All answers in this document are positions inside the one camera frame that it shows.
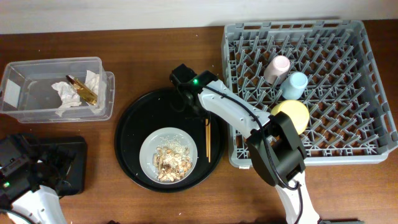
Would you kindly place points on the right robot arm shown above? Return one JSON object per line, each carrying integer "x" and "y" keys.
{"x": 277, "y": 153}

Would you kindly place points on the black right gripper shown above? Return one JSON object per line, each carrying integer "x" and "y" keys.
{"x": 205, "y": 114}

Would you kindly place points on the grey dishwasher rack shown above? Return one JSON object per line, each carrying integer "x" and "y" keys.
{"x": 350, "y": 119}

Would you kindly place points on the grey plate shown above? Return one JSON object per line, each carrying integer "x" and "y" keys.
{"x": 153, "y": 140}

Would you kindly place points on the peanut shells and rice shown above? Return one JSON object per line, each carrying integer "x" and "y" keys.
{"x": 172, "y": 161}

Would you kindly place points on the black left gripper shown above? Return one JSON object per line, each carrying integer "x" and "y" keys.
{"x": 50, "y": 158}

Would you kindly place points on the clear plastic bin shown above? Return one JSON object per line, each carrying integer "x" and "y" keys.
{"x": 27, "y": 94}

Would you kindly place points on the wooden chopstick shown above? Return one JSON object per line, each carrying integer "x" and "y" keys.
{"x": 206, "y": 136}
{"x": 209, "y": 141}

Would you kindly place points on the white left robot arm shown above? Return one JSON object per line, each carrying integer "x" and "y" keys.
{"x": 42, "y": 206}

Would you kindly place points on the yellow bowl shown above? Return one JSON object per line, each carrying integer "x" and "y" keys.
{"x": 297, "y": 111}

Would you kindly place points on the pink cup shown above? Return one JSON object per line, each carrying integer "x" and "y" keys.
{"x": 277, "y": 70}

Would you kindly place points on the black rectangular tray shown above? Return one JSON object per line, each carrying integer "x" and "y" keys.
{"x": 77, "y": 165}

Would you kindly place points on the blue cup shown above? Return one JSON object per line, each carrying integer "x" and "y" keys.
{"x": 293, "y": 87}

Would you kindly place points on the white tissue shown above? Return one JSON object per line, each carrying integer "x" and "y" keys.
{"x": 68, "y": 94}

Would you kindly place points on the round black tray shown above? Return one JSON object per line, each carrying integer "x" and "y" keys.
{"x": 155, "y": 110}

